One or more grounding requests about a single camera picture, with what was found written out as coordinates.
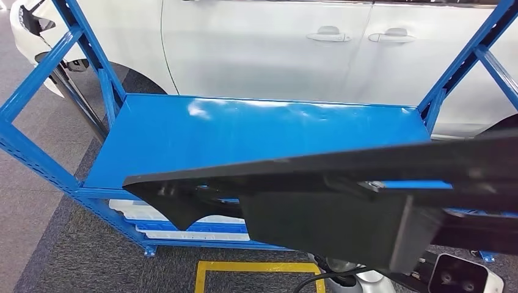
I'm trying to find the black plastic frame part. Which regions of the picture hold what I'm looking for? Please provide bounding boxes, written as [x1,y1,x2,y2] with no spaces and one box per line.
[122,128,518,275]

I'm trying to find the blue metal shelf rack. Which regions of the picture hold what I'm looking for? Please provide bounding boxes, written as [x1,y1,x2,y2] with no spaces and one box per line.
[0,0,518,258]

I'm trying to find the white car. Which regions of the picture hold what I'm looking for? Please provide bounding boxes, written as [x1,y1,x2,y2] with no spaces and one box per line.
[9,0,518,140]

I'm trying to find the yellow floor tape square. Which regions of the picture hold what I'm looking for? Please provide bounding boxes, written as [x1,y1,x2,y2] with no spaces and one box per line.
[194,261,327,293]

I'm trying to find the black camera cable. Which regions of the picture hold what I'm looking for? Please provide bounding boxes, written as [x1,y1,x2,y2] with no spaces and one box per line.
[292,266,375,293]

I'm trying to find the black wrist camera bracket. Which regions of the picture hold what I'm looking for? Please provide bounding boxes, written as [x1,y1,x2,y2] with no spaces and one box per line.
[388,250,438,293]

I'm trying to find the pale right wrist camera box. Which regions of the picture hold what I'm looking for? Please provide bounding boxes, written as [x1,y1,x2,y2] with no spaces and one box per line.
[428,253,505,293]

